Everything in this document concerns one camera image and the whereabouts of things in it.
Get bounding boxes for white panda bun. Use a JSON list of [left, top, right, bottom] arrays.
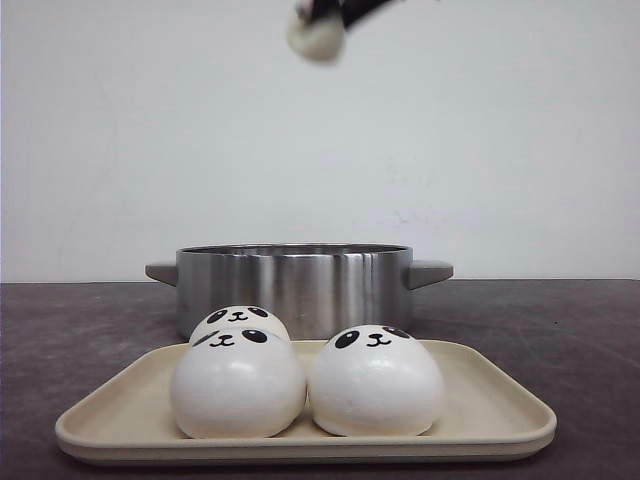
[[189, 305, 290, 345], [308, 325, 445, 436], [170, 327, 307, 439], [286, 1, 346, 63]]

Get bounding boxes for beige rectangular tray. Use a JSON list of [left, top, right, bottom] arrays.
[[55, 340, 557, 466]]

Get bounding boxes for stainless steel pot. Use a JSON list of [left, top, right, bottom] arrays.
[[145, 243, 454, 340]]

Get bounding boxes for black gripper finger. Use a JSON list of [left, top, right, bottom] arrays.
[[339, 0, 392, 30]]

